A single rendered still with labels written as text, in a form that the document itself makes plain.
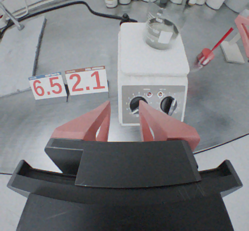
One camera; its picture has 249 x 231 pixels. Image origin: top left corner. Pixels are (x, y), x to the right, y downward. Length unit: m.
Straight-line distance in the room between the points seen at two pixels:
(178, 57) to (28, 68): 0.38
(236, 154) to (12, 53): 0.73
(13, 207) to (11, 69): 0.39
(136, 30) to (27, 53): 0.33
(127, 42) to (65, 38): 0.23
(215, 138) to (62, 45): 0.48
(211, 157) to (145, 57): 0.27
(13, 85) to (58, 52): 0.16
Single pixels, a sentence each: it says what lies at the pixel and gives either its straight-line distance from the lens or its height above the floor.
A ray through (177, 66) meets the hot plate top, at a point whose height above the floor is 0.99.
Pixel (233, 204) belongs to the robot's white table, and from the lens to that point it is 0.43.
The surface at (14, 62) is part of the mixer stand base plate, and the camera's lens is 0.46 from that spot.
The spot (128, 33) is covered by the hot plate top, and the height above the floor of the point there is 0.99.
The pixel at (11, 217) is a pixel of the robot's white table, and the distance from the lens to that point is 0.48.
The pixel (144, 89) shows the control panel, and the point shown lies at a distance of 0.21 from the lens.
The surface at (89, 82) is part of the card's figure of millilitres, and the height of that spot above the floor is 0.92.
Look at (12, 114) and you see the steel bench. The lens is 0.40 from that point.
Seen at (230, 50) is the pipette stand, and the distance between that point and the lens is 0.49.
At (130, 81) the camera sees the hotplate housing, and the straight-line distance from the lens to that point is 0.20.
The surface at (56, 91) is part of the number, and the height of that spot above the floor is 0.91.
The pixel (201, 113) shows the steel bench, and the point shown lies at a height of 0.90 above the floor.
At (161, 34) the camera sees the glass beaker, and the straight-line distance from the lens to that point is 0.19.
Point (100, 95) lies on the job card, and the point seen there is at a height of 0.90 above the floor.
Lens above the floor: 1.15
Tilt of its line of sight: 77 degrees down
